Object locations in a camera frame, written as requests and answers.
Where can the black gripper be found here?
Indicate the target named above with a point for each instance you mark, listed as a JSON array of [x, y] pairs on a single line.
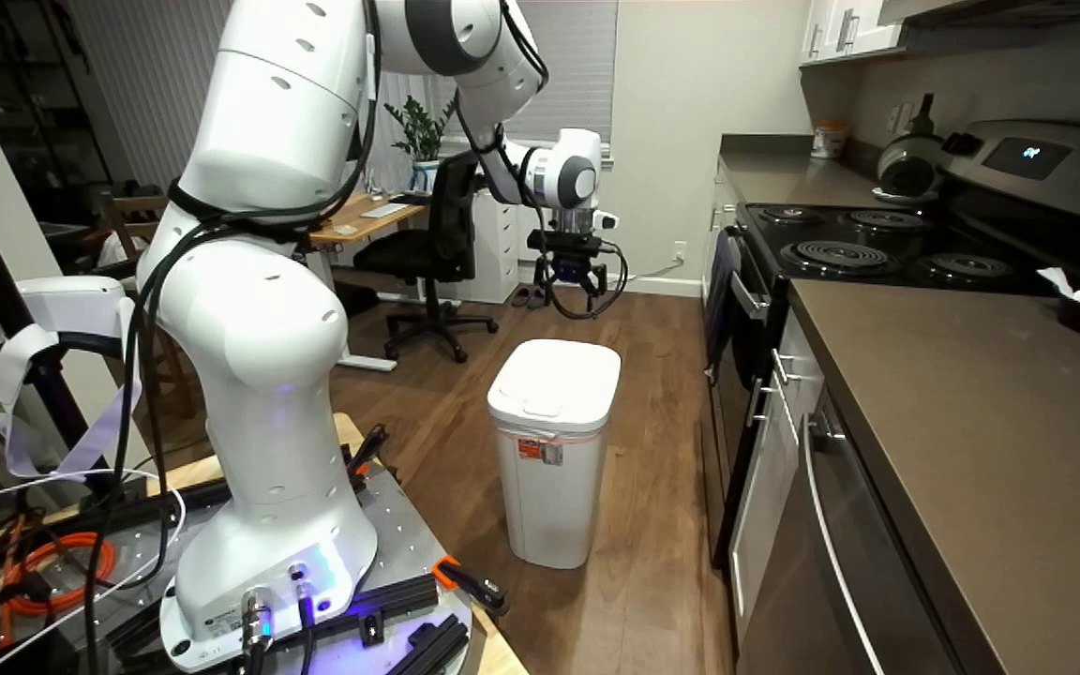
[[563, 255]]

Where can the white bin lid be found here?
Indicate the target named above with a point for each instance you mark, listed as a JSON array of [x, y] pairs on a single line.
[[557, 380]]

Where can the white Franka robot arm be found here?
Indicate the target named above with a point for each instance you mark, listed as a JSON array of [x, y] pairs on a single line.
[[265, 324]]

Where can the white translucent bin body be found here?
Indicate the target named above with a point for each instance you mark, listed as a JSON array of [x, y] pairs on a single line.
[[548, 501]]

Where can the black office chair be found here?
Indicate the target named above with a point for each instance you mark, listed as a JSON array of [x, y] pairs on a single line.
[[431, 249]]

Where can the wooden desk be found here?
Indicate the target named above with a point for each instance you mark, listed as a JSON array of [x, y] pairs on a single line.
[[365, 219]]

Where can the green potted plant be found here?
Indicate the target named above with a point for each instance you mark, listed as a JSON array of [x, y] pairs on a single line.
[[418, 133]]

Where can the white drawer cabinet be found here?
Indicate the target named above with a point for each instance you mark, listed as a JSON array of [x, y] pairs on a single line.
[[795, 361]]

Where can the black orange bar clamp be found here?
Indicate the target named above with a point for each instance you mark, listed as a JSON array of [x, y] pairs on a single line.
[[468, 588], [367, 450]]

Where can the robot mounting table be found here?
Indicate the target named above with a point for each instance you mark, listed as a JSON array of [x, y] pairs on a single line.
[[413, 528]]

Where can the black stainless steel stove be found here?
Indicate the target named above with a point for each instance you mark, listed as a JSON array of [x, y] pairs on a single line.
[[891, 249]]

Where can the stainless steel dishwasher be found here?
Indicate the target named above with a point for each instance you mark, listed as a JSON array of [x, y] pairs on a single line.
[[813, 548]]

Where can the dark kettle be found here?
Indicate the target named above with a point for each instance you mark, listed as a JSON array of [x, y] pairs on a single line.
[[910, 161]]

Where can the wooden chair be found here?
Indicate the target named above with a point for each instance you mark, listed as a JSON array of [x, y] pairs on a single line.
[[130, 213]]

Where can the black shelf rack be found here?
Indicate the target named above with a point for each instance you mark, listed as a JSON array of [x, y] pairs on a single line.
[[15, 99]]

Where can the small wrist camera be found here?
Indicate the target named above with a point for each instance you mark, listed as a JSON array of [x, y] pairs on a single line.
[[606, 224]]

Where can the white wall outlet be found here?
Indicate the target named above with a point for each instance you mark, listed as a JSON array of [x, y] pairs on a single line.
[[678, 251]]

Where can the white wall cabinets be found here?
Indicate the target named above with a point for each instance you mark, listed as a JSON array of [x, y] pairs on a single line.
[[845, 25]]

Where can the black aluminium rail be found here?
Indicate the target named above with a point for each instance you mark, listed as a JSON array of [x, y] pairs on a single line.
[[428, 643]]

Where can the white padded frame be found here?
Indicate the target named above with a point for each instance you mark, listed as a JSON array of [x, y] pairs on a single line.
[[66, 305]]

